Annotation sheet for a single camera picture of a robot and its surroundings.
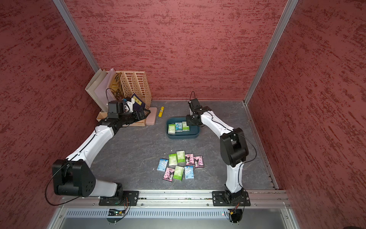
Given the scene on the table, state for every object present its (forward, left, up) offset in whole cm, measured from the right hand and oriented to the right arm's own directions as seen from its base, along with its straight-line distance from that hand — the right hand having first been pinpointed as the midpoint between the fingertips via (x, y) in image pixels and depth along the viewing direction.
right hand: (190, 123), depth 94 cm
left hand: (-2, +28, +12) cm, 30 cm away
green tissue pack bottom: (-30, +8, -7) cm, 32 cm away
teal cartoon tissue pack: (+2, +9, -6) cm, 11 cm away
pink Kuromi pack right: (-23, -4, -7) cm, 25 cm away
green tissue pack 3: (-20, +7, -7) cm, 23 cm away
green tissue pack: (0, +14, -6) cm, 15 cm away
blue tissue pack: (-25, +18, -6) cm, 31 cm away
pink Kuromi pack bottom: (-30, +14, -7) cm, 34 cm away
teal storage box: (-1, -3, -9) cm, 9 cm away
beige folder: (+15, +62, +21) cm, 68 cm away
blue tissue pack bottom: (-30, +2, -7) cm, 30 cm away
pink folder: (+15, +57, +18) cm, 62 cm away
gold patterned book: (+26, +53, +13) cm, 60 cm away
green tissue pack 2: (-22, +12, -6) cm, 26 cm away
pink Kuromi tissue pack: (-22, +1, -7) cm, 23 cm away
